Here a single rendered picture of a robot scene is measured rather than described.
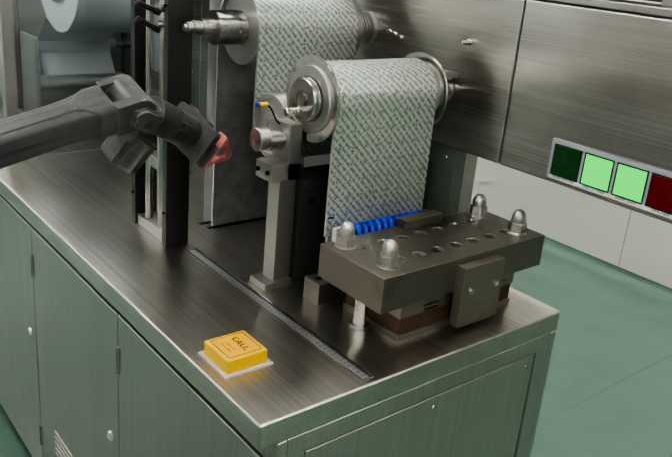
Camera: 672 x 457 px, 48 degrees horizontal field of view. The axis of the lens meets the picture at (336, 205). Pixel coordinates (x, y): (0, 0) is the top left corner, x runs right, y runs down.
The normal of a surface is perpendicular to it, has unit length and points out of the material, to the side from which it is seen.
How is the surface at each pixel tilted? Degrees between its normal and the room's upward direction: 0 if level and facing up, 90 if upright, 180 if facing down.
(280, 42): 92
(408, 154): 90
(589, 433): 0
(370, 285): 90
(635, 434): 0
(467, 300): 90
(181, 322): 0
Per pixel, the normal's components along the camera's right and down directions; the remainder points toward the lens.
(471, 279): 0.62, 0.31
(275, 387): 0.08, -0.94
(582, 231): -0.78, 0.15
